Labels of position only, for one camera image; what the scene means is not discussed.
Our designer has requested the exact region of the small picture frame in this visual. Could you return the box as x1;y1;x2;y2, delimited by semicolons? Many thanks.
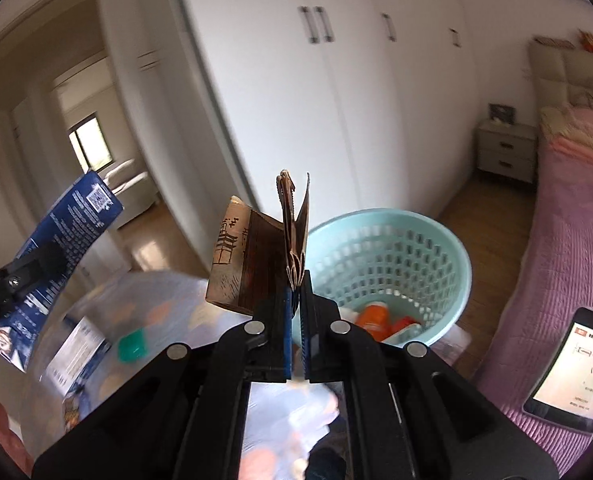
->
488;103;517;125

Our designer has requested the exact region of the orange bottle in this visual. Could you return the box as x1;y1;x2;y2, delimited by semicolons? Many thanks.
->
355;302;393;342

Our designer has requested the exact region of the cream pillow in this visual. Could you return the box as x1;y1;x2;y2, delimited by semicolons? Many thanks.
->
540;105;579;137

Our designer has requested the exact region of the window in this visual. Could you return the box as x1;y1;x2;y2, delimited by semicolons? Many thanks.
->
68;116;114;173

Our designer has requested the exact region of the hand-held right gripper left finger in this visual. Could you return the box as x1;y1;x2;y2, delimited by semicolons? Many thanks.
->
31;284;298;480

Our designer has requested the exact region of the red orange container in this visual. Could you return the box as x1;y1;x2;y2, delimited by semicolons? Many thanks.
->
390;315;423;340

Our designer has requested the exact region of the brown paper packaging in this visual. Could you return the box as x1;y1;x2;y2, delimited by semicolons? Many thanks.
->
205;170;313;319

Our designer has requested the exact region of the blue printed packet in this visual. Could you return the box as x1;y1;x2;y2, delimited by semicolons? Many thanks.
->
0;170;125;374

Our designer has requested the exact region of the white and blue box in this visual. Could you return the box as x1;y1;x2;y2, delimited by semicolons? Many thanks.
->
43;317;112;397

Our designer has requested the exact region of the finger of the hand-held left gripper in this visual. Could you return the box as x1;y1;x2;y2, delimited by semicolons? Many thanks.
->
0;242;73;342

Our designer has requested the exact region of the grey nightstand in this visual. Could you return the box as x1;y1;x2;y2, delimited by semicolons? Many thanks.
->
476;120;538;184

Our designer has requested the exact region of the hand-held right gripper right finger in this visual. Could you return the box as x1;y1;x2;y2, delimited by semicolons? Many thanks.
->
299;270;560;480

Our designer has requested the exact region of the beige padded headboard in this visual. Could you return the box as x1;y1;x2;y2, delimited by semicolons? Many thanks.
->
526;40;593;111

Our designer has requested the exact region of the white bed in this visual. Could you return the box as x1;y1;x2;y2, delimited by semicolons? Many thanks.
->
99;158;158;221

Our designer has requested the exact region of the white wardrobe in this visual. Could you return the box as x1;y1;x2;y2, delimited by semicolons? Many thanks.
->
170;0;483;223

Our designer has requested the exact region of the small green plastic item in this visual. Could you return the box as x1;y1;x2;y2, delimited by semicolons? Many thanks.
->
117;328;148;362

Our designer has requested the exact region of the light green plastic basket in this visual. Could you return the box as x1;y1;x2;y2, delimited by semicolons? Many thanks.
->
303;210;472;350

